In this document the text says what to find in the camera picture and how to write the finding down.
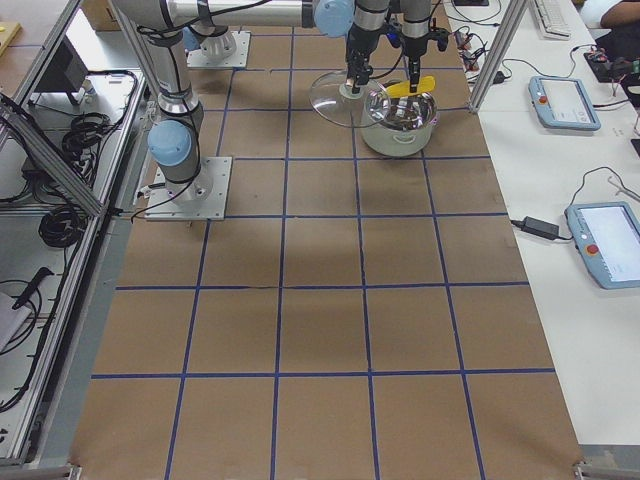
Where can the cardboard box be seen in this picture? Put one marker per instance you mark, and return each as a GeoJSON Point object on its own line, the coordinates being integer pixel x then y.
{"type": "Point", "coordinates": [100, 15]}

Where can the aluminium side frame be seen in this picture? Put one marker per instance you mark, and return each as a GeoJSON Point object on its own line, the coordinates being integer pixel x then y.
{"type": "Point", "coordinates": [48, 376]}

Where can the pale green cooking pot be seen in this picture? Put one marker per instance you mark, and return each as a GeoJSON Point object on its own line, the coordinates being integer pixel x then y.
{"type": "Point", "coordinates": [407, 127]}

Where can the aluminium frame post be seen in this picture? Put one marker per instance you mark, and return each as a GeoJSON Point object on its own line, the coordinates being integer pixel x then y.
{"type": "Point", "coordinates": [499, 46]}

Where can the near blue teach pendant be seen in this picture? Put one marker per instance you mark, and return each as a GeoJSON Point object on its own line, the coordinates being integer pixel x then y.
{"type": "Point", "coordinates": [606, 236]}

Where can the blue teach pendant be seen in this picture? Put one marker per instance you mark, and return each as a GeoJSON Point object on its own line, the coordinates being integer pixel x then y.
{"type": "Point", "coordinates": [563, 103]}
{"type": "Point", "coordinates": [606, 236]}

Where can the white keyboard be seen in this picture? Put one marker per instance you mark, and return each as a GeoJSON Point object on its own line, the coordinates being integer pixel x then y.
{"type": "Point", "coordinates": [550, 20]}

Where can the far blue teach pendant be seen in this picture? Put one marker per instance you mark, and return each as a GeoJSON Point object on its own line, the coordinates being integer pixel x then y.
{"type": "Point", "coordinates": [563, 103]}

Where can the black monitor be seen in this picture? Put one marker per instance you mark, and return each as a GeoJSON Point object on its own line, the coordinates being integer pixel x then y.
{"type": "Point", "coordinates": [65, 73]}

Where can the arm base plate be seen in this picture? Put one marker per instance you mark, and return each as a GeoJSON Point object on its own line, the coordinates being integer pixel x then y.
{"type": "Point", "coordinates": [227, 51]}
{"type": "Point", "coordinates": [204, 199]}

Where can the black power adapter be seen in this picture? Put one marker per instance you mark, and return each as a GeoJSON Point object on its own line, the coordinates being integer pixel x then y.
{"type": "Point", "coordinates": [540, 228]}

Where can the glass pot lid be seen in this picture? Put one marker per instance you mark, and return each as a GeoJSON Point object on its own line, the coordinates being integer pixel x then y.
{"type": "Point", "coordinates": [341, 101]}

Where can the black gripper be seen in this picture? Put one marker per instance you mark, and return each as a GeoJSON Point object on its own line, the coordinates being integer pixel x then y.
{"type": "Point", "coordinates": [359, 41]}
{"type": "Point", "coordinates": [414, 46]}

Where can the yellow corn cob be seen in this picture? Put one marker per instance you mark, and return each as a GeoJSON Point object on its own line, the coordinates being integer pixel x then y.
{"type": "Point", "coordinates": [425, 84]}

